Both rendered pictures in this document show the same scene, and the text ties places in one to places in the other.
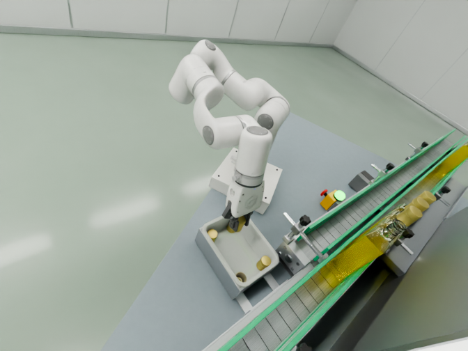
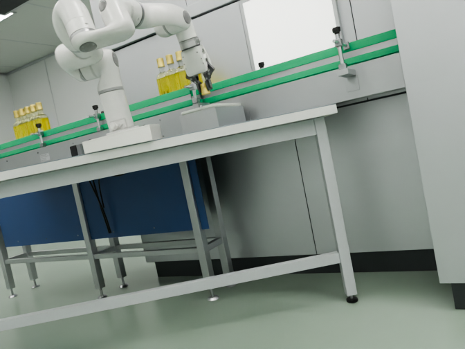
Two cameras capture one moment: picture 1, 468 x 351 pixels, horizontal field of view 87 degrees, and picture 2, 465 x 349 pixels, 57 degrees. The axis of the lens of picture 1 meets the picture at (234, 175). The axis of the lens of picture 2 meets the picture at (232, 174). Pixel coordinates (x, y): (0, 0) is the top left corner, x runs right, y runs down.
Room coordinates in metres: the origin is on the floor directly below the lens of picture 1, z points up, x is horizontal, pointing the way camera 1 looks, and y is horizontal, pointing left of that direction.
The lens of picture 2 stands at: (0.56, 1.63, 0.67)
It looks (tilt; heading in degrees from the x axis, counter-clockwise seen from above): 4 degrees down; 265
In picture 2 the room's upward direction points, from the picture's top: 11 degrees counter-clockwise
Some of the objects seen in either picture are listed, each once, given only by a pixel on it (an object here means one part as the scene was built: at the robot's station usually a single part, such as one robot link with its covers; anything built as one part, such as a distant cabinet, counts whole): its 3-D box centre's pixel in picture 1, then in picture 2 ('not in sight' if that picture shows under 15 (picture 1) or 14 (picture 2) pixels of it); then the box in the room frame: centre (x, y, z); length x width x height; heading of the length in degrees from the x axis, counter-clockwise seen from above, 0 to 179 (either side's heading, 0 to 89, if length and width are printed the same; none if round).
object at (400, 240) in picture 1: (400, 246); not in sight; (0.60, -0.60, 0.94); 0.07 x 0.04 x 0.13; 54
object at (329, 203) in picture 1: (332, 202); not in sight; (0.85, -0.45, 0.79); 0.07 x 0.07 x 0.07; 54
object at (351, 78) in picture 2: not in sight; (343, 59); (-0.05, 0.12, 0.90); 0.17 x 0.05 x 0.23; 54
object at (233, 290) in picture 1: (241, 258); (217, 120); (0.41, -0.13, 0.79); 0.27 x 0.17 x 0.08; 54
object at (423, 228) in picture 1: (427, 216); not in sight; (0.96, -0.90, 0.84); 0.95 x 0.09 x 0.11; 144
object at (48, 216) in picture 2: not in sight; (93, 198); (1.13, -0.83, 0.54); 1.59 x 0.18 x 0.43; 144
